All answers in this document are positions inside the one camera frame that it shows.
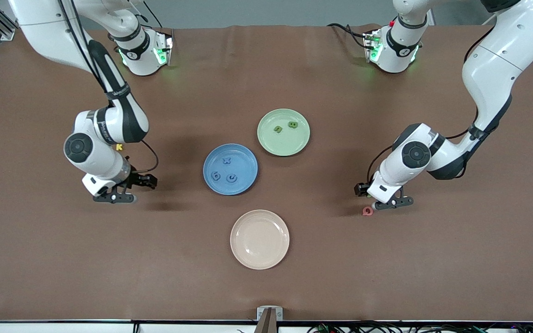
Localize green plate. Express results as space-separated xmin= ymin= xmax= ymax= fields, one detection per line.
xmin=257 ymin=109 xmax=311 ymax=157

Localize blue plate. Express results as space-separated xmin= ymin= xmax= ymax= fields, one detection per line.
xmin=203 ymin=143 xmax=259 ymax=196

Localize beige plate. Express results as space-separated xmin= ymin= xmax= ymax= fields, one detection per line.
xmin=229 ymin=210 xmax=290 ymax=270

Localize brown table cover sheet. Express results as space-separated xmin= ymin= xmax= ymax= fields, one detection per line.
xmin=0 ymin=24 xmax=533 ymax=322

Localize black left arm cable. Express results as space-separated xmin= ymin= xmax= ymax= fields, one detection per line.
xmin=366 ymin=23 xmax=496 ymax=185

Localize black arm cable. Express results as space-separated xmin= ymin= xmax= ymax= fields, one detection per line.
xmin=58 ymin=0 xmax=160 ymax=174
xmin=366 ymin=23 xmax=496 ymax=185

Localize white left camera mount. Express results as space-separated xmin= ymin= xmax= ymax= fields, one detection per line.
xmin=367 ymin=170 xmax=407 ymax=204

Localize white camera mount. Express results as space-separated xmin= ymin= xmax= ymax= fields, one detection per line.
xmin=367 ymin=170 xmax=407 ymax=204
xmin=82 ymin=173 xmax=120 ymax=197

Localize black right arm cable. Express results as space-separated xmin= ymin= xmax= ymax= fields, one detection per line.
xmin=58 ymin=0 xmax=160 ymax=174

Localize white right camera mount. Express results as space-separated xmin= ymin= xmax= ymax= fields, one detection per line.
xmin=82 ymin=173 xmax=120 ymax=197

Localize grey camera pole bracket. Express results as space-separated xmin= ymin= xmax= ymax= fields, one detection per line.
xmin=254 ymin=306 xmax=284 ymax=333

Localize black left base cable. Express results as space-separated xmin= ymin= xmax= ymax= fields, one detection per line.
xmin=327 ymin=22 xmax=370 ymax=49

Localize black base cable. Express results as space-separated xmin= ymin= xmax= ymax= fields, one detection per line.
xmin=142 ymin=0 xmax=173 ymax=31
xmin=327 ymin=22 xmax=370 ymax=49

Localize black right base cable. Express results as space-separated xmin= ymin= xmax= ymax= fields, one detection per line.
xmin=142 ymin=0 xmax=173 ymax=31

